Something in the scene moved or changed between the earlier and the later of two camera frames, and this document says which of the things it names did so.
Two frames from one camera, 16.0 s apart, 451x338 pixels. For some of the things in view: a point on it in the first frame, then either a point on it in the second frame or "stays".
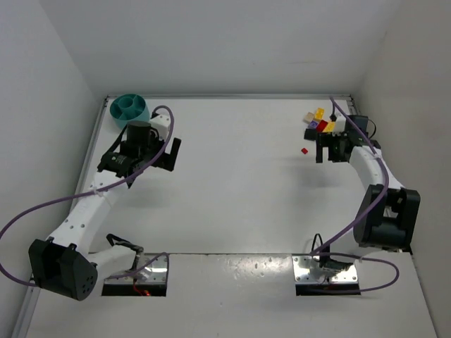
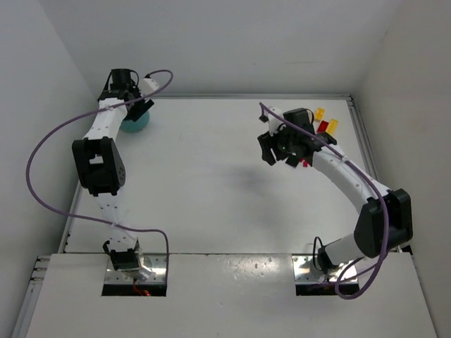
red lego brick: x=321 y=126 stays
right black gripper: x=328 y=139 → x=276 y=146
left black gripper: x=169 y=155 → x=141 y=109
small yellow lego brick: x=319 y=114 stays
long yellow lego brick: x=330 y=127 stays
